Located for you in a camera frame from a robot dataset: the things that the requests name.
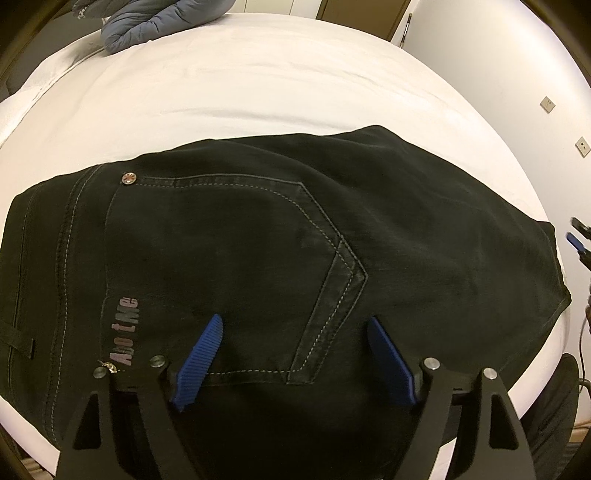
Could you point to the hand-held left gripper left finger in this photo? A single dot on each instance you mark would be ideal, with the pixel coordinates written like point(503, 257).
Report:
point(199, 355)

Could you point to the dark cloth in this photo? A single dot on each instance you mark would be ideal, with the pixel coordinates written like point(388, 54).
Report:
point(551, 415)

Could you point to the brown wooden door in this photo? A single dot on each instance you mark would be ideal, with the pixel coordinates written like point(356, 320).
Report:
point(360, 16)

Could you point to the bed with white sheet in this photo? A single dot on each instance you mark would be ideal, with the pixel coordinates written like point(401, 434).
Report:
point(258, 83)

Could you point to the grey padded headboard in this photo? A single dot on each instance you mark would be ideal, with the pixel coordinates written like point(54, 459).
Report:
point(14, 64)

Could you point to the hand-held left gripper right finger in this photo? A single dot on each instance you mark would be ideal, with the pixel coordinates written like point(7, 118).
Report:
point(387, 355)

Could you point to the beige wall socket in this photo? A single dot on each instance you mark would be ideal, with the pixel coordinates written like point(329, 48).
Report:
point(583, 146)
point(547, 104)

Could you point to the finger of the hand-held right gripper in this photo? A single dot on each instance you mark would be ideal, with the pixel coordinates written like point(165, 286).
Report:
point(582, 226)
point(575, 242)

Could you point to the black denim pants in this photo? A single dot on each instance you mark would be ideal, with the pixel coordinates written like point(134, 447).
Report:
point(258, 258)

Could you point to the blue-grey rolled quilt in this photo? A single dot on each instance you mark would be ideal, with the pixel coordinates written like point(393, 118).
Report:
point(152, 23)

